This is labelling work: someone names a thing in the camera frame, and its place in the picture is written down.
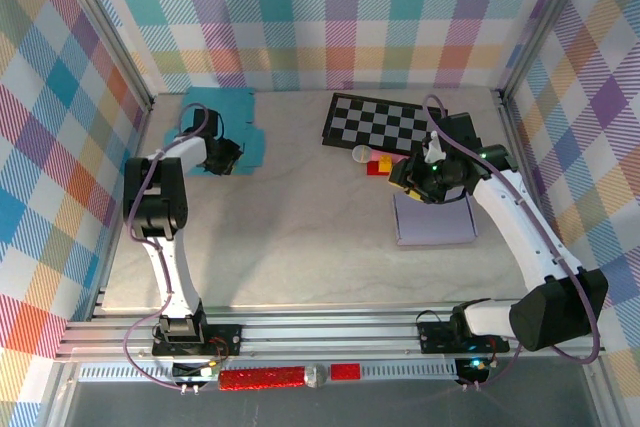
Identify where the lavender paper box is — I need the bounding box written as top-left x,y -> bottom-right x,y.
392,191 -> 479,247

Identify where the blue paper box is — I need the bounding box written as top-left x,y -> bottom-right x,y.
163,88 -> 267,178

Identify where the black grey checkerboard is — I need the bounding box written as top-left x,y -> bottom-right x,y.
320,92 -> 448,154

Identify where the silver glitter ball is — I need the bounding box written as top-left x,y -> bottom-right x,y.
305,364 -> 329,389

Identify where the red glitter bar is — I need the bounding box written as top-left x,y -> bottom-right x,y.
218,366 -> 306,392

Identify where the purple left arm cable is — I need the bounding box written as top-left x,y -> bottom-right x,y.
123,102 -> 211,392

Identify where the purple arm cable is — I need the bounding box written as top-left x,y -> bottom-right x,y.
423,94 -> 601,392
123,102 -> 211,392

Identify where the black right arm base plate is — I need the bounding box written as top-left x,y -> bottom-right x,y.
417,319 -> 511,354

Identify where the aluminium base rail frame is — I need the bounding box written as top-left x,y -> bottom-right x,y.
54,296 -> 606,363

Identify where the aluminium frame post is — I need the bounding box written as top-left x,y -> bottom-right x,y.
47,0 -> 157,113
492,0 -> 596,104

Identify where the white slotted cable duct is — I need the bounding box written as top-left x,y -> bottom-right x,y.
77,363 -> 459,382

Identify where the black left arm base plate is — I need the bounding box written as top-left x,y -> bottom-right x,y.
151,322 -> 244,358

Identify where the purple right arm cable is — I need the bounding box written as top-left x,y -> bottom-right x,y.
423,94 -> 601,392

